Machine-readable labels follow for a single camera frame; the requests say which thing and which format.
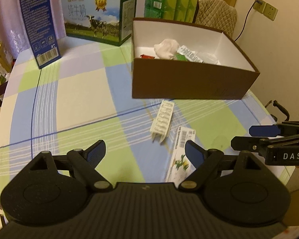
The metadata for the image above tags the white ointment box green bird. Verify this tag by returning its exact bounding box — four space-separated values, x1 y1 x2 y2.
165 126 196 187

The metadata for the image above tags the white hair claw clip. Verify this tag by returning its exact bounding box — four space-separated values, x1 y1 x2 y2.
149 100 175 144

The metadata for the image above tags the white cream tube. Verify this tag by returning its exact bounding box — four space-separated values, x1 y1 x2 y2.
175 45 203 63

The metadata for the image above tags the white sock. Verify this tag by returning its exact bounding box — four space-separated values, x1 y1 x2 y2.
154 39 180 60

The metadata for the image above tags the red candy packet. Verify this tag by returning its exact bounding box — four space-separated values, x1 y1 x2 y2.
140 54 155 59

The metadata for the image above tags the clear plastic case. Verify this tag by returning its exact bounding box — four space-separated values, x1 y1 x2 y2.
196 52 220 65

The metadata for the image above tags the green medicine box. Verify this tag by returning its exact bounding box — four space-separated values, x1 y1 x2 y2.
175 53 187 62

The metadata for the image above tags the checkered tablecloth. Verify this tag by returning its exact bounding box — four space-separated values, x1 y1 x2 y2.
0 37 296 200

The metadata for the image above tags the brown cardboard storage box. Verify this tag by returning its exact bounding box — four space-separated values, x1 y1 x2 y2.
132 18 260 99

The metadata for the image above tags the quilted beige chair cover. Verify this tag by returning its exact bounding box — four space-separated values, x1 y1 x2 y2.
194 0 237 37

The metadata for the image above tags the cow milk carton box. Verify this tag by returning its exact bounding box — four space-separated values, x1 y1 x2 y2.
61 0 137 46

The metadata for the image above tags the blue milk carton box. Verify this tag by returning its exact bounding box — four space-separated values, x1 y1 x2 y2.
19 0 61 69

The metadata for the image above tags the wall power socket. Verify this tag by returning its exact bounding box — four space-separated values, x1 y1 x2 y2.
253 0 278 21

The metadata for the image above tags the black power cable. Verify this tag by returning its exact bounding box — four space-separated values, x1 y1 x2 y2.
233 2 259 42

